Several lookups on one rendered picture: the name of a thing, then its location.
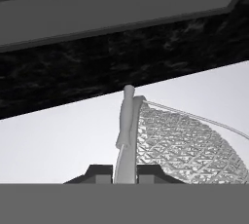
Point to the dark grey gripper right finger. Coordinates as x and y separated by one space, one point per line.
152 174

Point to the grey cupboard door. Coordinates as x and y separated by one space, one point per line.
97 10

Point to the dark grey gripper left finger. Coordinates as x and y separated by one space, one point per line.
95 174

